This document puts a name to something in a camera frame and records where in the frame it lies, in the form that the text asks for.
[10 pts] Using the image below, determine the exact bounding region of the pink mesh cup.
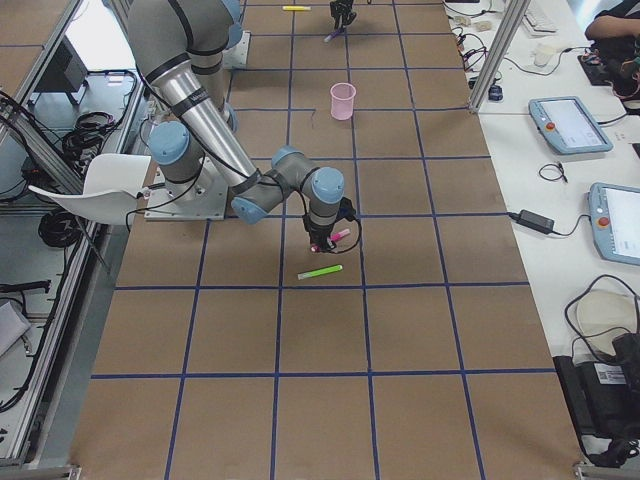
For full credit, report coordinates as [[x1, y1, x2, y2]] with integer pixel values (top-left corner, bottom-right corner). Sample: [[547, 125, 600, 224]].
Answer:
[[330, 82, 357, 121]]

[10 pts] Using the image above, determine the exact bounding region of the lower teach pendant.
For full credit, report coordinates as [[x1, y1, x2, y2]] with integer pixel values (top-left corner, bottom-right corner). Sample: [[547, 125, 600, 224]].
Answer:
[[587, 182, 639, 265]]

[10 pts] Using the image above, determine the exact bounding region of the green pen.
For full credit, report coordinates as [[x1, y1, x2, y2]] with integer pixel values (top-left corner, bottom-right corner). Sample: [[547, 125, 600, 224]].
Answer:
[[297, 264, 343, 280]]

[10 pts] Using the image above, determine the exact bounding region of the pink pen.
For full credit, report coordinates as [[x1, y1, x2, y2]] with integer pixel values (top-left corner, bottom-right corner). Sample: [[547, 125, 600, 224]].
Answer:
[[310, 228, 351, 252]]

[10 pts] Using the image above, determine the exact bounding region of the teach pendant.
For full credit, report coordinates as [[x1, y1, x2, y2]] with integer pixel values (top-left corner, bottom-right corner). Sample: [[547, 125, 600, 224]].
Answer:
[[528, 96, 613, 155], [587, 182, 639, 265]]

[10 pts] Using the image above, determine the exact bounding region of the black power adapter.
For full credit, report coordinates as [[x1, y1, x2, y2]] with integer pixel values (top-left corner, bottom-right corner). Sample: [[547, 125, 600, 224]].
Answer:
[[517, 210, 554, 235]]

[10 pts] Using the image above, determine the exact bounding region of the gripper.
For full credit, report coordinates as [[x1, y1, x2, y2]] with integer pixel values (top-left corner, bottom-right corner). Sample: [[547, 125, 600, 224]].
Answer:
[[329, 0, 356, 31], [304, 197, 359, 251]]

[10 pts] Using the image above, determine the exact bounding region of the white round disc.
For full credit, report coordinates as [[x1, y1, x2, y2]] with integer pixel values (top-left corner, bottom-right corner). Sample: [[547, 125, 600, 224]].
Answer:
[[576, 290, 637, 356]]

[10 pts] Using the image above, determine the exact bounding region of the yellow pen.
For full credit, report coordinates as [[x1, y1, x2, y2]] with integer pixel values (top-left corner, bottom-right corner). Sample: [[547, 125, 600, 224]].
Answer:
[[282, 5, 311, 12]]

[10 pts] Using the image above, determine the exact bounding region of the person in black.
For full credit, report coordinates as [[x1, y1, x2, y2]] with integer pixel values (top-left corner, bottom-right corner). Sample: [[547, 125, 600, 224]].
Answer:
[[585, 15, 640, 40]]

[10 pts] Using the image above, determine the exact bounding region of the upper teach pendant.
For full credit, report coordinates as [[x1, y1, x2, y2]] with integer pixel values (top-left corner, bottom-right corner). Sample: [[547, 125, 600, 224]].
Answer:
[[528, 96, 613, 155]]

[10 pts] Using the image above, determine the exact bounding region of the white plastic chair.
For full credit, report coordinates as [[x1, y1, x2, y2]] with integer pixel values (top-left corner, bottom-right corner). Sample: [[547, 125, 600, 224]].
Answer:
[[29, 153, 151, 225]]

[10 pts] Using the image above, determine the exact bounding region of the aluminium frame post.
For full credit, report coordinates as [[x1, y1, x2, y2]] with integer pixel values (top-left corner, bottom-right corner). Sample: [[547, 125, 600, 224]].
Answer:
[[468, 0, 530, 113]]

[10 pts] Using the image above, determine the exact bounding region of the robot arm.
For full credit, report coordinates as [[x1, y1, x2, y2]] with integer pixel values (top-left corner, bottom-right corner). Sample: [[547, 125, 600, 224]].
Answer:
[[127, 1, 356, 253]]

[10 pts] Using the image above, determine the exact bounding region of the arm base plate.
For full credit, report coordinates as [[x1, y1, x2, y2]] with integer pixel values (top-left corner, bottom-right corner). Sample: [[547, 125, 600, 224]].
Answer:
[[144, 156, 228, 221], [222, 30, 251, 70]]

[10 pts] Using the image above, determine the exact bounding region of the purple pen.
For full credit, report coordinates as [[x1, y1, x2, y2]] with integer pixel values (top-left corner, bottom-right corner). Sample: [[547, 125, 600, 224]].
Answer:
[[323, 28, 344, 43]]

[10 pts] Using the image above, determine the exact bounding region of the small black cable loop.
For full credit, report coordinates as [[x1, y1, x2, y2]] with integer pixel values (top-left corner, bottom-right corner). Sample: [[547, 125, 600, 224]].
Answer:
[[538, 161, 568, 185]]

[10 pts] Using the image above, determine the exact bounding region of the black cable bundle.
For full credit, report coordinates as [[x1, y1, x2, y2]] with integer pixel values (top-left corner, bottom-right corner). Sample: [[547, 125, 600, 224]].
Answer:
[[59, 110, 119, 166]]

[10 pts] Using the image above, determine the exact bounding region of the white plastic cup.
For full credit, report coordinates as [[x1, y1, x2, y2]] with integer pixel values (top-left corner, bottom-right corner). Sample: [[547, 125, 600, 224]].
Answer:
[[533, 43, 556, 68]]

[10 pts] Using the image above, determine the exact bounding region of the black case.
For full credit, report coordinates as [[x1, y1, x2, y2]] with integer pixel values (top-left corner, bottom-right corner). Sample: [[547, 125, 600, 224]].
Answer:
[[553, 333, 639, 468]]

